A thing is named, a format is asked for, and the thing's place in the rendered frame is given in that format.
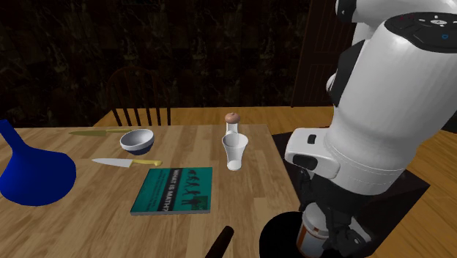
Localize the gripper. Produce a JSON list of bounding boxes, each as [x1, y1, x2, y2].
[[297, 167, 371, 258]]

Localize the black round dish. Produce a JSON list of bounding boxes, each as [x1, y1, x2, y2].
[[258, 210, 305, 258]]

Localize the white and blue bowl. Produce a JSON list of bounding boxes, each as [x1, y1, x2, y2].
[[119, 128, 155, 156]]

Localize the teal book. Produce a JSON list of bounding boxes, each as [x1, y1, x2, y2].
[[130, 166, 214, 217]]

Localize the dark brown stick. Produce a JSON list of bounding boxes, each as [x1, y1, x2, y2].
[[204, 225, 236, 258]]

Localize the olive green knife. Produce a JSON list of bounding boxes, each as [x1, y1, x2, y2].
[[67, 128, 132, 137]]

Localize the blue vase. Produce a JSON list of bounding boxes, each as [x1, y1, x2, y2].
[[0, 119, 78, 207]]

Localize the dark wooden door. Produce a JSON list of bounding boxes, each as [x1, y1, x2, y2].
[[290, 0, 359, 108]]

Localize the yellow handled kitchen knife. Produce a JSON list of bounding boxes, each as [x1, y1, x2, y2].
[[91, 158, 163, 169]]

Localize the white cup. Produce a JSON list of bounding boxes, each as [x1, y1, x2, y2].
[[221, 133, 249, 172]]

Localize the dark wooden chair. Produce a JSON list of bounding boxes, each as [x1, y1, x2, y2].
[[106, 65, 172, 127]]

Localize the white grinder with brown knob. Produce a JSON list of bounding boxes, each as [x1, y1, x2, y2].
[[224, 111, 241, 136]]

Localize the white and orange bottle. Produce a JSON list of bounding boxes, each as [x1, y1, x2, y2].
[[295, 202, 373, 258]]

